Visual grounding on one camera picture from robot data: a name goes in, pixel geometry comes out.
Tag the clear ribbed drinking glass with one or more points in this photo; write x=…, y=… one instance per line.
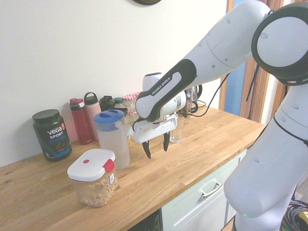
x=177, y=136

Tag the pink bottle with black cap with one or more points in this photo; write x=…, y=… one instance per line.
x=92, y=113

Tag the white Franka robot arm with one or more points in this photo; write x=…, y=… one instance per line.
x=240, y=36

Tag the translucent pitcher with blue lid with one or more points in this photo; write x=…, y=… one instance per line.
x=113, y=144

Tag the dark red water bottle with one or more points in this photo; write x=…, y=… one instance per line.
x=80, y=125

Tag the black Vega protein tub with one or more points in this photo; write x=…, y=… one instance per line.
x=51, y=139

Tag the black glass-front appliance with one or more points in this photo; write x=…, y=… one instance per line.
x=146, y=222

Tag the cereal container with white lid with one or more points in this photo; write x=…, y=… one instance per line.
x=91, y=166

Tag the pale green cabinet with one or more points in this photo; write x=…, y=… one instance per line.
x=187, y=211

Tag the clear bottle with green cap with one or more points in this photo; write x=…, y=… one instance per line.
x=118, y=101

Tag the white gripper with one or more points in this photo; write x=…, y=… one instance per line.
x=154, y=128

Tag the stainless steel kettle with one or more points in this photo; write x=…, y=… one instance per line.
x=200, y=90

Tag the black wall clock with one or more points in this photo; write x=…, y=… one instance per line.
x=146, y=1

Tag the jam jar red checkered lid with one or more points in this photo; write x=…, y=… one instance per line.
x=129, y=103
x=136, y=94
x=132, y=118

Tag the black shaker bottle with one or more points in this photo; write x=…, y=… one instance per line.
x=107, y=103

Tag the wooden door frame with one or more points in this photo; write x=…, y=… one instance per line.
x=246, y=101

